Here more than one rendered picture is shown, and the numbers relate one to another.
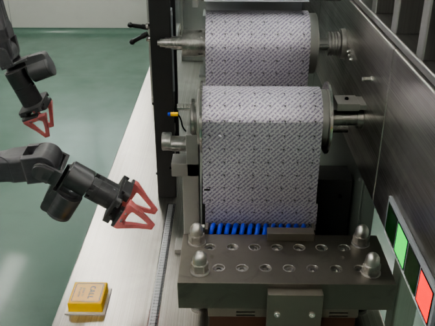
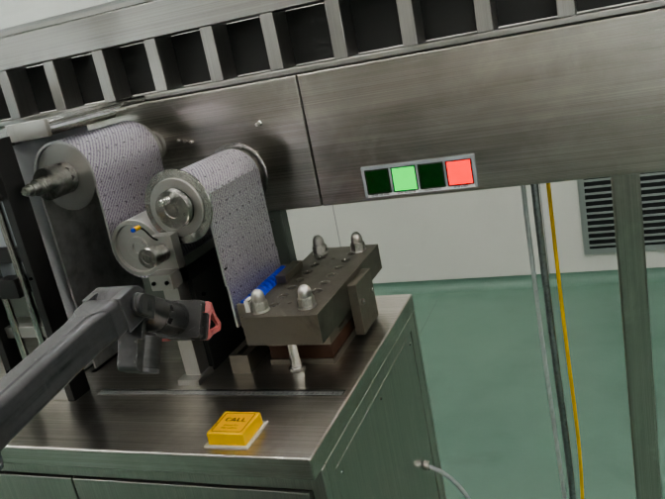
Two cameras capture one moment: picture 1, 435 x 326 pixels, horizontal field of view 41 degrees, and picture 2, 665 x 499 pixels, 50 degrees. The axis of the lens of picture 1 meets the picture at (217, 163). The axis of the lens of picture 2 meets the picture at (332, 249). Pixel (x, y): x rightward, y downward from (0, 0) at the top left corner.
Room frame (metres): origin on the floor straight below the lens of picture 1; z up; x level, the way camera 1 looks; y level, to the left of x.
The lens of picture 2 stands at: (0.35, 1.18, 1.50)
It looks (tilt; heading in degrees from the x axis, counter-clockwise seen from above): 16 degrees down; 292
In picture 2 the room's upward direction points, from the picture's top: 11 degrees counter-clockwise
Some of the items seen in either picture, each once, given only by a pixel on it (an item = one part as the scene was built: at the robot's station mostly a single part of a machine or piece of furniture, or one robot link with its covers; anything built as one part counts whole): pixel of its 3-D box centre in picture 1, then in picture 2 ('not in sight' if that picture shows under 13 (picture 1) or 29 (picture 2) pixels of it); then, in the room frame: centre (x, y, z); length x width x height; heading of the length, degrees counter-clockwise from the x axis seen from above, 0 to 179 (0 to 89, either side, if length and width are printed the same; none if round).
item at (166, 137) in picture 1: (166, 141); (149, 256); (1.16, 0.11, 1.18); 0.04 x 0.02 x 0.04; 179
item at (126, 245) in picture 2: not in sight; (170, 229); (1.24, -0.09, 1.17); 0.26 x 0.12 x 0.12; 89
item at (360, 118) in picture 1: (344, 117); not in sight; (1.12, -0.26, 1.25); 0.07 x 0.04 x 0.04; 89
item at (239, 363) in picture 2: not in sight; (269, 333); (1.06, -0.09, 0.92); 0.28 x 0.04 x 0.04; 89
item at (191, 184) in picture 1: (185, 192); (177, 310); (1.15, 0.07, 1.05); 0.06 x 0.05 x 0.31; 89
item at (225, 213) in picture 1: (260, 222); (257, 284); (1.06, -0.09, 1.03); 0.23 x 0.01 x 0.09; 89
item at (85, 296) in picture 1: (88, 296); (235, 428); (0.96, 0.27, 0.91); 0.07 x 0.07 x 0.02; 89
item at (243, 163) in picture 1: (260, 164); (242, 224); (1.06, -0.09, 1.17); 0.23 x 0.01 x 0.18; 89
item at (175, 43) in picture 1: (169, 43); (35, 188); (1.37, 0.11, 1.33); 0.06 x 0.03 x 0.03; 89
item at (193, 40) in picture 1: (195, 43); (55, 180); (1.37, 0.05, 1.33); 0.06 x 0.06 x 0.06; 89
